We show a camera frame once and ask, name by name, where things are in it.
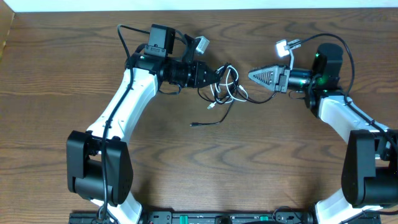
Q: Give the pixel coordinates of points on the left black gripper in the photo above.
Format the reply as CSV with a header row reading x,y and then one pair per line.
x,y
198,73

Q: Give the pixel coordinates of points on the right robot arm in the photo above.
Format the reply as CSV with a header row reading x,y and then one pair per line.
x,y
369,176

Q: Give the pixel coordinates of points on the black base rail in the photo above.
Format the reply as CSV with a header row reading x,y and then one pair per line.
x,y
220,218

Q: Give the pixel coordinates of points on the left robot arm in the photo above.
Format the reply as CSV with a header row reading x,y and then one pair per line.
x,y
99,168

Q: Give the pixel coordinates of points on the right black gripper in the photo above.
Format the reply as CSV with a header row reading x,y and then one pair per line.
x,y
278,79

